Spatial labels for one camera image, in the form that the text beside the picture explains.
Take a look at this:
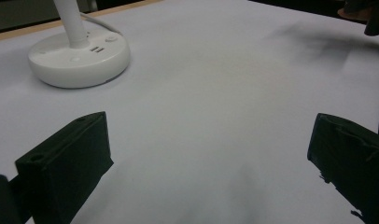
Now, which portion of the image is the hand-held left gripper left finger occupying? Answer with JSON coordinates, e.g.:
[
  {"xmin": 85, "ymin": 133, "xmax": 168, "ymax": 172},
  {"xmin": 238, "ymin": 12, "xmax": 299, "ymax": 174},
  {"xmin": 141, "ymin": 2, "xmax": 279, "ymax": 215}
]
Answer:
[{"xmin": 14, "ymin": 111, "xmax": 115, "ymax": 224}]

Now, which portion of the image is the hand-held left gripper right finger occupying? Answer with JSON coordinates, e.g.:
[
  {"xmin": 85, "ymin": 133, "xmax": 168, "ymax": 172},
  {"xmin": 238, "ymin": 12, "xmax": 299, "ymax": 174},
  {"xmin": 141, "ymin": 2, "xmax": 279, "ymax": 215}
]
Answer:
[{"xmin": 306, "ymin": 112, "xmax": 379, "ymax": 224}]

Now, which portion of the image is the white desk lamp base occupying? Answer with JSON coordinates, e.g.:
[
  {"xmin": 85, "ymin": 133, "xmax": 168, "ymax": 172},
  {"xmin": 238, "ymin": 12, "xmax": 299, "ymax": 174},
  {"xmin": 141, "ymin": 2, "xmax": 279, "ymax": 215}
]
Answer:
[{"xmin": 27, "ymin": 0, "xmax": 132, "ymax": 90}]

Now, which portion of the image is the white table mat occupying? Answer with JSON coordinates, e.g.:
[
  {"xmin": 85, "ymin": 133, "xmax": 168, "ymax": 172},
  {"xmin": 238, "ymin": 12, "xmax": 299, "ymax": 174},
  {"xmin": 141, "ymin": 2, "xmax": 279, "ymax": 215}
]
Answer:
[{"xmin": 0, "ymin": 0, "xmax": 379, "ymax": 224}]

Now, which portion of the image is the white lamp cable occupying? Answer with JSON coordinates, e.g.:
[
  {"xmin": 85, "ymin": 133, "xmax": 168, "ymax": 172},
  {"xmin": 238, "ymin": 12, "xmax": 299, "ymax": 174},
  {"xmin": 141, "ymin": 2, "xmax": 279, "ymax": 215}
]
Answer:
[{"xmin": 79, "ymin": 12, "xmax": 124, "ymax": 35}]

